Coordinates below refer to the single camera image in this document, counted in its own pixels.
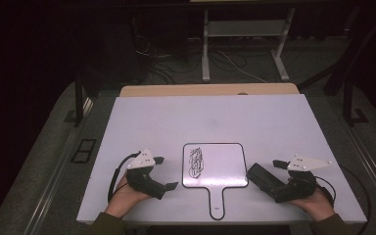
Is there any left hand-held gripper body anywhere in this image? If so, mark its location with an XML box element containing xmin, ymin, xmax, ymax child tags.
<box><xmin>125</xmin><ymin>149</ymin><xmax>167</xmax><ymax>201</ymax></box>

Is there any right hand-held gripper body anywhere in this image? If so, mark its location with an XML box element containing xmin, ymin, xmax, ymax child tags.
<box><xmin>285</xmin><ymin>155</ymin><xmax>333</xmax><ymax>202</ymax></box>

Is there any black whiteboard eraser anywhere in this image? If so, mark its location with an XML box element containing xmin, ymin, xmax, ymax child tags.
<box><xmin>246</xmin><ymin>162</ymin><xmax>287</xmax><ymax>196</ymax></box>

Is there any small whiteboard with handle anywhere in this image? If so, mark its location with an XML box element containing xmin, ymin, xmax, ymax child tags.
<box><xmin>181</xmin><ymin>142</ymin><xmax>250</xmax><ymax>221</ymax></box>

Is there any person's left hand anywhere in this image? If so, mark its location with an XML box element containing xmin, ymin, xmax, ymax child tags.
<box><xmin>106</xmin><ymin>175</ymin><xmax>152</xmax><ymax>219</ymax></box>

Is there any person's right hand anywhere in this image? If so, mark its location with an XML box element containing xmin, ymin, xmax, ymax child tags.
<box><xmin>288</xmin><ymin>187</ymin><xmax>336</xmax><ymax>222</ymax></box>

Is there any black metal stand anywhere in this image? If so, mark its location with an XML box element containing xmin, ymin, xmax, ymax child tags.
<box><xmin>322</xmin><ymin>8</ymin><xmax>370</xmax><ymax>127</ymax></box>

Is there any white metal stand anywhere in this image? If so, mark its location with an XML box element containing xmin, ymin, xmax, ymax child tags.
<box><xmin>201</xmin><ymin>8</ymin><xmax>297</xmax><ymax>82</ymax></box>

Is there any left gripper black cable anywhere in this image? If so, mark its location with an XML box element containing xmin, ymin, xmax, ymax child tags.
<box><xmin>107</xmin><ymin>151</ymin><xmax>142</xmax><ymax>204</ymax></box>

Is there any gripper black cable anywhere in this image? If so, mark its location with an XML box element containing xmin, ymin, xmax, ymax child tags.
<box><xmin>107</xmin><ymin>151</ymin><xmax>142</xmax><ymax>204</ymax></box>
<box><xmin>314</xmin><ymin>164</ymin><xmax>372</xmax><ymax>235</ymax></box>

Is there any black floor socket frame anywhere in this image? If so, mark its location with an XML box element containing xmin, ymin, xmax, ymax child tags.
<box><xmin>70</xmin><ymin>138</ymin><xmax>98</xmax><ymax>165</ymax></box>

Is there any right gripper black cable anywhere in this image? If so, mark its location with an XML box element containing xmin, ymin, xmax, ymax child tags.
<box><xmin>314</xmin><ymin>164</ymin><xmax>372</xmax><ymax>235</ymax></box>

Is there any metal floor rail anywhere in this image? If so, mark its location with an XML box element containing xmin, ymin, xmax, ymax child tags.
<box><xmin>345</xmin><ymin>122</ymin><xmax>376</xmax><ymax>212</ymax></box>
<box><xmin>22</xmin><ymin>97</ymin><xmax>95</xmax><ymax>235</ymax></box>

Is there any tangle of black floor cables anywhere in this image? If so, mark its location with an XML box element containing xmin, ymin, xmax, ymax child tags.
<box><xmin>133</xmin><ymin>32</ymin><xmax>207</xmax><ymax>86</ymax></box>

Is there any white floor cable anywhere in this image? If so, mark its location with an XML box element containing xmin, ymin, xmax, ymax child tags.
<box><xmin>216</xmin><ymin>49</ymin><xmax>268</xmax><ymax>84</ymax></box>

